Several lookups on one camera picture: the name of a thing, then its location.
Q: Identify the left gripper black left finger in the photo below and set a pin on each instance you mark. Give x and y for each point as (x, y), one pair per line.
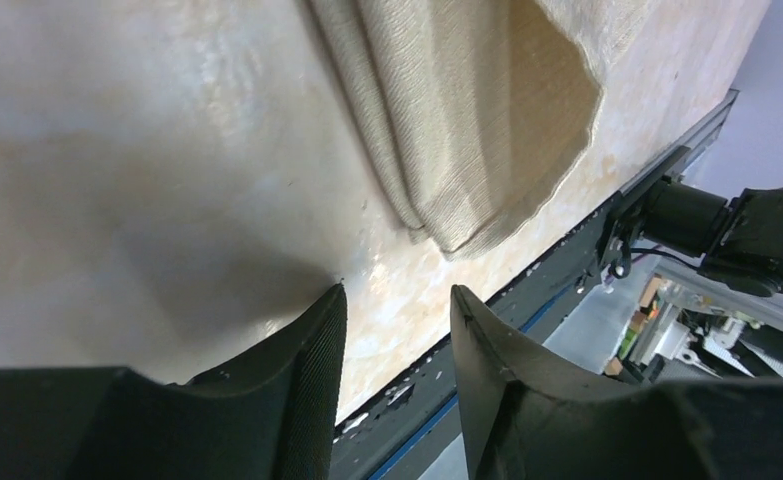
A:
(268, 413)

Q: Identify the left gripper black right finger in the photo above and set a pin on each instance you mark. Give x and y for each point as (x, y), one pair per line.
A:
(527, 413)

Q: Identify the beige cloth napkin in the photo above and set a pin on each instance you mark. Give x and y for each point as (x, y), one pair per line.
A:
(473, 112)

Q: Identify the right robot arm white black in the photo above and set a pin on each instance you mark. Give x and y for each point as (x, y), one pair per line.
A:
(739, 242)

